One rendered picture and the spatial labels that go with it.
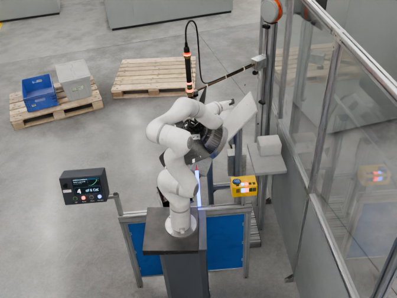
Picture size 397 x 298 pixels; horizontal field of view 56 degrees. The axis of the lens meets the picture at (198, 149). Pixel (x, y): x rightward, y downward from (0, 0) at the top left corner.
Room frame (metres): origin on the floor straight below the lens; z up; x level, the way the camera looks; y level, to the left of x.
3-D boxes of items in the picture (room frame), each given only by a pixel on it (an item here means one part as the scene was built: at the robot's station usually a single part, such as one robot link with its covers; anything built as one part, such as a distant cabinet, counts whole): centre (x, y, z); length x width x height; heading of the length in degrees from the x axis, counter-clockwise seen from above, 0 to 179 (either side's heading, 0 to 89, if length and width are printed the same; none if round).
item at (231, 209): (1.73, 0.12, 0.82); 0.90 x 0.04 x 0.08; 91
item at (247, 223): (1.74, -0.31, 0.39); 0.04 x 0.04 x 0.78; 1
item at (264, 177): (2.22, -0.52, 0.42); 0.04 x 0.04 x 0.83; 1
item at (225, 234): (1.73, 0.12, 0.45); 0.82 x 0.02 x 0.66; 91
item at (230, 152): (2.33, -0.30, 0.73); 0.15 x 0.09 x 0.22; 91
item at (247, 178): (1.74, -0.27, 1.02); 0.16 x 0.10 x 0.11; 91
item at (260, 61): (2.46, -0.48, 1.53); 0.10 x 0.07 x 0.09; 126
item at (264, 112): (2.52, -0.55, 0.90); 0.08 x 0.06 x 1.80; 36
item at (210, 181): (2.23, -0.07, 0.46); 0.09 x 0.05 x 0.91; 1
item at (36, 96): (4.64, 2.14, 0.25); 0.60 x 0.41 x 0.22; 20
